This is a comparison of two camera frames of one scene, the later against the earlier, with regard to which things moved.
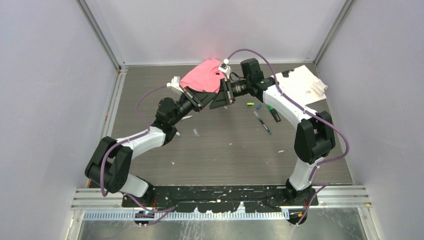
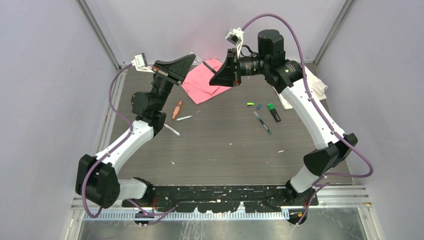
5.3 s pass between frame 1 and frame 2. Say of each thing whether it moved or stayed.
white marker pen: stayed
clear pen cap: moved
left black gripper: moved
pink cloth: stayed
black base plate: stayed
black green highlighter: stayed
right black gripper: moved
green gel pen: stayed
